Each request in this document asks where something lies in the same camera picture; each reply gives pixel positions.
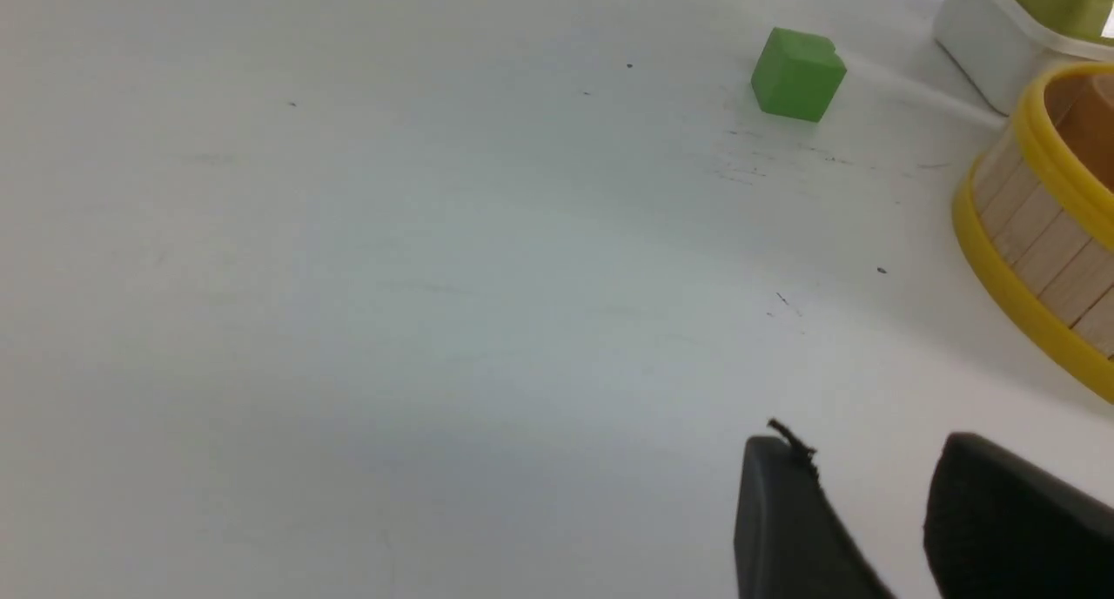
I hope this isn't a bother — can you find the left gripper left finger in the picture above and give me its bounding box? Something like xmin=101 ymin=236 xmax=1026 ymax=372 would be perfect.
xmin=735 ymin=418 xmax=895 ymax=598

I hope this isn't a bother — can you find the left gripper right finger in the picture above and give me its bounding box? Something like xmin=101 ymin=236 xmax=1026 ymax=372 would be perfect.
xmin=924 ymin=432 xmax=1113 ymax=598

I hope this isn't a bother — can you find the yellow wooden steamer basket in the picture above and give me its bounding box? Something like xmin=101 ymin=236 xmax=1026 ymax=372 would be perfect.
xmin=952 ymin=63 xmax=1113 ymax=400

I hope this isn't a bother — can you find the green cube block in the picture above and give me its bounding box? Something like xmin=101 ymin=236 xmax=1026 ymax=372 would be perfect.
xmin=749 ymin=27 xmax=847 ymax=122

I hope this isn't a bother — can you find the white plastic container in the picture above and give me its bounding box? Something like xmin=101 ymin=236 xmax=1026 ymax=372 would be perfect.
xmin=932 ymin=0 xmax=1113 ymax=114

